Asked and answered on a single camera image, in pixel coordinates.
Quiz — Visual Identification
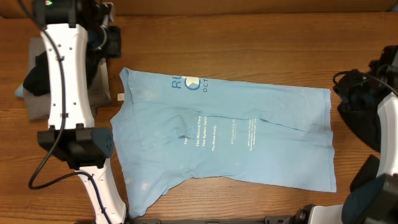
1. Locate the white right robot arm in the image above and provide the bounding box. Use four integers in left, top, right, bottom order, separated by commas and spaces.
264, 45, 397, 224

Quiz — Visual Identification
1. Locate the light blue printed t-shirt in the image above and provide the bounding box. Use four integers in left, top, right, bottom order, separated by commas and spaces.
111, 68, 336, 217

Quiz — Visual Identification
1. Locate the black folded garment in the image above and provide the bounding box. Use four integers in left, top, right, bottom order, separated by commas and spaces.
23, 51, 100, 96

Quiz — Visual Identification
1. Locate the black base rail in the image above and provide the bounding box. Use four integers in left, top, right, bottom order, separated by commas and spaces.
124, 215, 305, 224

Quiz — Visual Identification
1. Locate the black cloth pile right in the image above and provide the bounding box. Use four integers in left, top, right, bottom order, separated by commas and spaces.
350, 154, 380, 192

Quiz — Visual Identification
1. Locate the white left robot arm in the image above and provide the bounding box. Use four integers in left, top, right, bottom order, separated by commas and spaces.
32, 0, 129, 223

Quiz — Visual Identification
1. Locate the light blue folded garment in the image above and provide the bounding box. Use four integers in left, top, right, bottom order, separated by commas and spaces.
14, 85, 24, 98

